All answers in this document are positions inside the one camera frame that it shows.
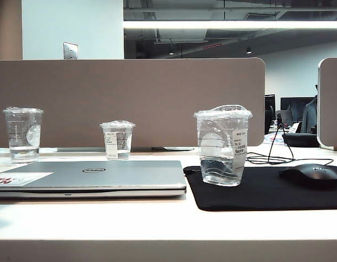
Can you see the black mouse pad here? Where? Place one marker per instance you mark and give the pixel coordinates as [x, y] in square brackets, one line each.
[261, 191]

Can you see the brown divider with white edge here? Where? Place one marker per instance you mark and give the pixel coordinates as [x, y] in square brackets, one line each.
[332, 103]

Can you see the metal wall plate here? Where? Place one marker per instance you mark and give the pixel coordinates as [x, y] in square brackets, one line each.
[70, 50]

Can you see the clear lidded cup white label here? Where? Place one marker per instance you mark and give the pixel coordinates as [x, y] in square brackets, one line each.
[221, 144]

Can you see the black computer monitor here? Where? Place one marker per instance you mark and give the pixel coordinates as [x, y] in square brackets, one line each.
[294, 105]

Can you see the dark narrow monitor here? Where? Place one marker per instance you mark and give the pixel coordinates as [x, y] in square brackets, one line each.
[269, 112]

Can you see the white ceiling light strip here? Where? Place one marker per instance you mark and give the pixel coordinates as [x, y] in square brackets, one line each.
[225, 24]

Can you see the wide brown desk divider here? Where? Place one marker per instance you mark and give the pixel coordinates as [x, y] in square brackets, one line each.
[130, 90]

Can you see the tall clear plastic cup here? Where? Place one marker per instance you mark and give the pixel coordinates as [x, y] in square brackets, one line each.
[21, 131]

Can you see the white red laptop sticker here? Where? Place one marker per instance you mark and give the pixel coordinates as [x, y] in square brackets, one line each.
[21, 178]

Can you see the black soft case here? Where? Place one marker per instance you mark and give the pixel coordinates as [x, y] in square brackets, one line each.
[300, 139]

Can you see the black computer mouse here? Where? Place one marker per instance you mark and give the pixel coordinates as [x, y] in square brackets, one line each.
[310, 175]

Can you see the person in grey jacket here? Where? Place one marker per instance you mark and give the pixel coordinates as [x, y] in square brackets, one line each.
[310, 117]

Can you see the colourful printed paper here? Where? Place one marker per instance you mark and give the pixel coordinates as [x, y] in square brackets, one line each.
[272, 139]

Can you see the silver Dell laptop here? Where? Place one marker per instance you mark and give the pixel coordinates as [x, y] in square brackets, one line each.
[108, 178]

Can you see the short clear plastic cup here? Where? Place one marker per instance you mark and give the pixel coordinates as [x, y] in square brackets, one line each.
[116, 142]

